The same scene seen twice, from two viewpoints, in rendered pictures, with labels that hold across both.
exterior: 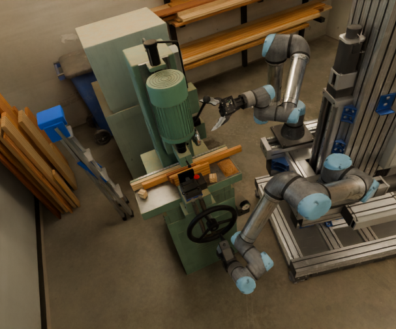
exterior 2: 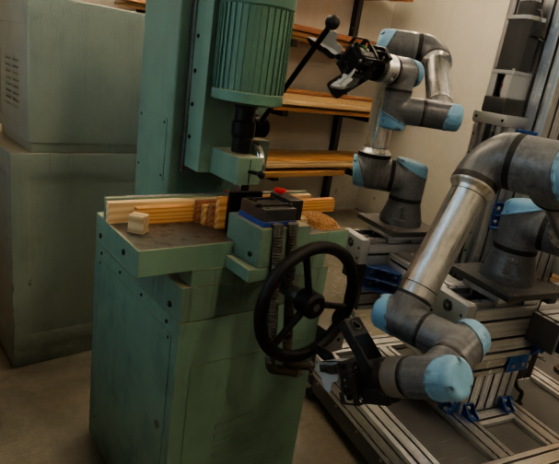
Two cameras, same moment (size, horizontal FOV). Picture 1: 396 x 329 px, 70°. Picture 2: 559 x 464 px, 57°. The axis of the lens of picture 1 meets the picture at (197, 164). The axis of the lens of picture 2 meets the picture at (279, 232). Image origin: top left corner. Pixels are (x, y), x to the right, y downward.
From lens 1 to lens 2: 0.97 m
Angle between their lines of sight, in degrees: 35
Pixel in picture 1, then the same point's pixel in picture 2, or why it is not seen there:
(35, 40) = not seen: outside the picture
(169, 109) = (266, 13)
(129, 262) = not seen: outside the picture
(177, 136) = (261, 86)
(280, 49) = (406, 46)
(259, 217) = (452, 231)
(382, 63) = not seen: outside the picture
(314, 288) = not seen: outside the picture
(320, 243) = (469, 450)
